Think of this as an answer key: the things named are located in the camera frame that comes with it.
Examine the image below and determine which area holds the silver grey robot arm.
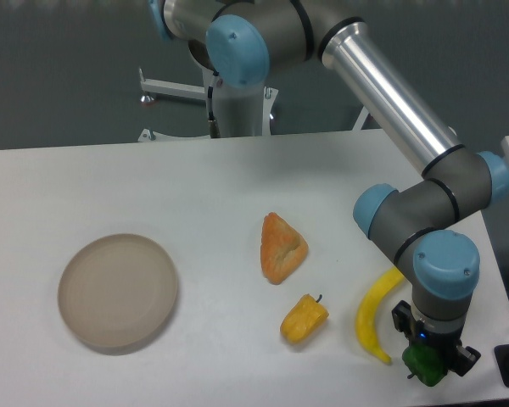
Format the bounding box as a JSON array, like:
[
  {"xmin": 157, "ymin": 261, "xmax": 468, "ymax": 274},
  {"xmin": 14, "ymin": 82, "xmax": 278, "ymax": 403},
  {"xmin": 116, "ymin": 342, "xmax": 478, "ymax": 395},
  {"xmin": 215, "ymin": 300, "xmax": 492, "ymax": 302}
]
[{"xmin": 148, "ymin": 1, "xmax": 509, "ymax": 386}]

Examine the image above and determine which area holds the beige round plate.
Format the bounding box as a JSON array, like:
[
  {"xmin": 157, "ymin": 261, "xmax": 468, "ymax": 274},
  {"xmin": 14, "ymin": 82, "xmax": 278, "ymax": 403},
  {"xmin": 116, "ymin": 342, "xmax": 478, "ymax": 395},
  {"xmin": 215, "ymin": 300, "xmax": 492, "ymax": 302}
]
[{"xmin": 57, "ymin": 234, "xmax": 179, "ymax": 354}]

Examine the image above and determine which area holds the orange toy bread wedge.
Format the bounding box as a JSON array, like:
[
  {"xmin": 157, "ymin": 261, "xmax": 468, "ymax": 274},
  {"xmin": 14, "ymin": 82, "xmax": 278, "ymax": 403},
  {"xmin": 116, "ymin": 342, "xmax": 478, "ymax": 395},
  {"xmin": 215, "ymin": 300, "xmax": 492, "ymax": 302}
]
[{"xmin": 260, "ymin": 212, "xmax": 309, "ymax": 285}]

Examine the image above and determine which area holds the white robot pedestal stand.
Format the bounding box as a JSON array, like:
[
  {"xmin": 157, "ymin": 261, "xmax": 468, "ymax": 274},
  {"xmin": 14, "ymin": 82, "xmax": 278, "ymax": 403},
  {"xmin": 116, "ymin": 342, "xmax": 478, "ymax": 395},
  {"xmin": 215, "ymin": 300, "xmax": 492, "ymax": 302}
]
[{"xmin": 136, "ymin": 40, "xmax": 378, "ymax": 143}]

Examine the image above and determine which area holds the yellow toy banana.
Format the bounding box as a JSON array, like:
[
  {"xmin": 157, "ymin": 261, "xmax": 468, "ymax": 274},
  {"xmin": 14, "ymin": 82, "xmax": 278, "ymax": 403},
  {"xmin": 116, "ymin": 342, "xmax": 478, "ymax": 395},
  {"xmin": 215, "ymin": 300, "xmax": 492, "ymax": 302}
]
[{"xmin": 355, "ymin": 267, "xmax": 405, "ymax": 365}]

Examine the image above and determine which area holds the yellow toy pepper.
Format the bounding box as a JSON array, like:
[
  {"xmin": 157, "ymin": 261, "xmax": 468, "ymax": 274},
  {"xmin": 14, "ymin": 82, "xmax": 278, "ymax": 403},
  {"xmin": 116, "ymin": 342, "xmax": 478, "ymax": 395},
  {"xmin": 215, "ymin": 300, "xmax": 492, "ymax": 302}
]
[{"xmin": 280, "ymin": 294, "xmax": 329, "ymax": 345}]

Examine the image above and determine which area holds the green toy pepper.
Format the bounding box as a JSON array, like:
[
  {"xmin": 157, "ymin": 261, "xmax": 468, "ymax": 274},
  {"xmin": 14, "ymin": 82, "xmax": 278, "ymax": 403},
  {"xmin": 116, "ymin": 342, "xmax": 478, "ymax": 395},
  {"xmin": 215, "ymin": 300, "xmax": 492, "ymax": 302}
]
[{"xmin": 402, "ymin": 343, "xmax": 447, "ymax": 387}]

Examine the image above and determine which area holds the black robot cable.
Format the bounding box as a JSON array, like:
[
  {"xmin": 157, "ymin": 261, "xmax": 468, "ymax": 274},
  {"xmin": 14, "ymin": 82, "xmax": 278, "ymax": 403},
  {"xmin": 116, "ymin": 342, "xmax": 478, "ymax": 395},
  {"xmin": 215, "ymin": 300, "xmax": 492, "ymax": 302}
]
[{"xmin": 206, "ymin": 70, "xmax": 221, "ymax": 139}]

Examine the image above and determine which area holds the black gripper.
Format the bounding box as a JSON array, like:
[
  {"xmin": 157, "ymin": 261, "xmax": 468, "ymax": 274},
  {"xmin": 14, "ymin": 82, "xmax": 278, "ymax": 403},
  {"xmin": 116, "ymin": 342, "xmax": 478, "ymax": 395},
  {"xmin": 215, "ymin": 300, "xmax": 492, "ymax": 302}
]
[{"xmin": 391, "ymin": 300, "xmax": 481, "ymax": 376}]

